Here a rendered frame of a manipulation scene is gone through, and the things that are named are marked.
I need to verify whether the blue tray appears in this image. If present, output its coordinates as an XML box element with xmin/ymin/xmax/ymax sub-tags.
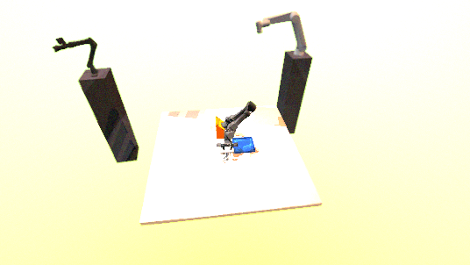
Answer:
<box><xmin>232</xmin><ymin>137</ymin><xmax>256</xmax><ymax>154</ymax></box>

